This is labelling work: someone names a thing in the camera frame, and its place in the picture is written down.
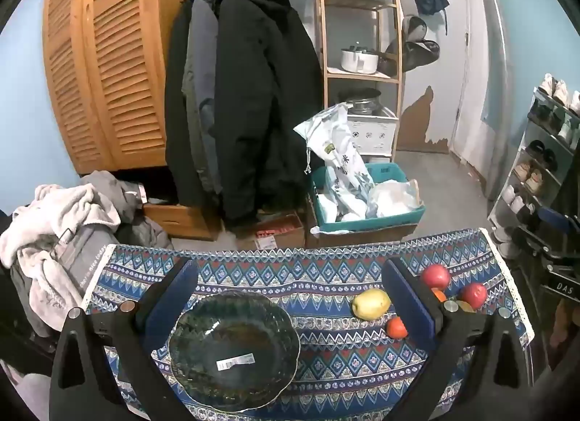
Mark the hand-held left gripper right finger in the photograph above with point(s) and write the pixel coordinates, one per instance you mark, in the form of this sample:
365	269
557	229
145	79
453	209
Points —
410	303

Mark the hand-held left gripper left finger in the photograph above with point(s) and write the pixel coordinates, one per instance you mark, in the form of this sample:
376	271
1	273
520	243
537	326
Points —
167	307

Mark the small orange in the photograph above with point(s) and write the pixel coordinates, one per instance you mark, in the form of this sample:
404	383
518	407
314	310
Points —
396	327

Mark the dark glass bowl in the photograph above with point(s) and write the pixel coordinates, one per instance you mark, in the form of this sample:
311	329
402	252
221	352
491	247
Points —
231	335

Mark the medium orange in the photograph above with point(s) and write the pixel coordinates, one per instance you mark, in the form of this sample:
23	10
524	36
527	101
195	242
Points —
439	295

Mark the red apple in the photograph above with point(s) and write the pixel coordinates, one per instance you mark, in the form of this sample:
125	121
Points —
473	295
436	277

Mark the yellow lemon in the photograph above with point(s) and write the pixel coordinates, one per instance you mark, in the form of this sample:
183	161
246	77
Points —
371	304

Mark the shoe rack with shoes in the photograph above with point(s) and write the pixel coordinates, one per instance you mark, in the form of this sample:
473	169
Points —
537	176

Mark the white shoe rack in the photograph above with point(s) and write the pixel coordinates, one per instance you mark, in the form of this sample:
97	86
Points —
512	185

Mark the wooden drawer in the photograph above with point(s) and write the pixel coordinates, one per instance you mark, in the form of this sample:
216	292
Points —
181	221

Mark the teal plastic crate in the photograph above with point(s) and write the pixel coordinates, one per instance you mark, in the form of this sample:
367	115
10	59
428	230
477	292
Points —
376	221

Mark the blue patterned tablecloth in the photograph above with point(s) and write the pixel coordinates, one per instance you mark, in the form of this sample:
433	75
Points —
317	280

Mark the clear plastic bag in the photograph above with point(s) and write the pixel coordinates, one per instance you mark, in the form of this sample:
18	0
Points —
394	199

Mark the grey clothes pile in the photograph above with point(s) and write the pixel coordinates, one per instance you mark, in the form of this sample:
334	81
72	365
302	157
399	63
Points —
118	194

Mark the cardboard box with red label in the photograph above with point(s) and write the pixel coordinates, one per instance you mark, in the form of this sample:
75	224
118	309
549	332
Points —
278	233

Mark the white fleece blanket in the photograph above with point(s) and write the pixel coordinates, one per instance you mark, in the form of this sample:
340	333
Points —
50	221

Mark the white printed rice bag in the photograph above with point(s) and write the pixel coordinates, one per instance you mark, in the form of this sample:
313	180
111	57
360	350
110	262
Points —
344	154

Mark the white patterned basket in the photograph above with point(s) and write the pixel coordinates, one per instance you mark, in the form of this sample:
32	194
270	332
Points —
371	133

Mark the black jacket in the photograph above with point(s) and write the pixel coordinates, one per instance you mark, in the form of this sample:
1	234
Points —
174	131

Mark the white door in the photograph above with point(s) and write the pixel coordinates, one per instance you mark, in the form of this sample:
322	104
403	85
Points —
475	63

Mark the metal pot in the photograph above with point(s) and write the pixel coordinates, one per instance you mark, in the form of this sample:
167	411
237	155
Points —
360	99

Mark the long black coat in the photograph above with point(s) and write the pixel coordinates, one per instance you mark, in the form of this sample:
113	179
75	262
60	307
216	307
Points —
263	108

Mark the grey jacket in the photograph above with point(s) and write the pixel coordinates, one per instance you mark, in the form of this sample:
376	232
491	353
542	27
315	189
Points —
201	86

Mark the dark baseball cap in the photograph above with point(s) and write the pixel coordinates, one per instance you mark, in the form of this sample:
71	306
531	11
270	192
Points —
414	29
417	55

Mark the white cooking pot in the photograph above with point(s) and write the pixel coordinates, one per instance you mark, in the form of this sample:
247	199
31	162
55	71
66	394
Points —
359	61

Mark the wooden louvered closet door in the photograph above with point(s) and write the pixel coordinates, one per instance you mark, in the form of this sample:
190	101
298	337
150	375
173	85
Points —
113	63

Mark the wooden shelf rack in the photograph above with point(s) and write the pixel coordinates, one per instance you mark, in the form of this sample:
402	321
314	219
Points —
399	40

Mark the black folded umbrella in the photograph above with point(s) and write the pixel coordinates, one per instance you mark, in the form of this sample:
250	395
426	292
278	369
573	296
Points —
430	0

